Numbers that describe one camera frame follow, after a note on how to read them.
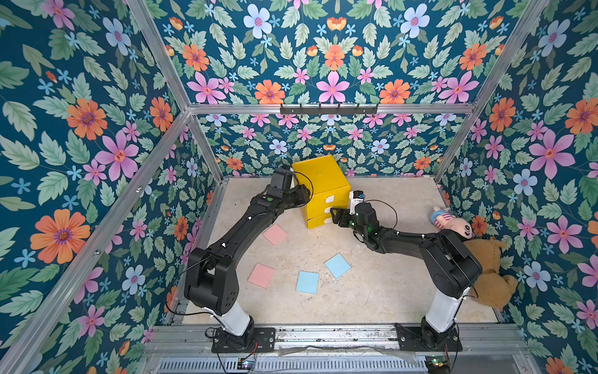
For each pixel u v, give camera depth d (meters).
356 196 0.83
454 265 0.51
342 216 0.83
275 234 0.98
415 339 0.72
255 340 0.73
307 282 0.87
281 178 0.65
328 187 0.88
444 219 0.96
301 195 0.76
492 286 0.76
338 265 0.91
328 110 0.93
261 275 0.86
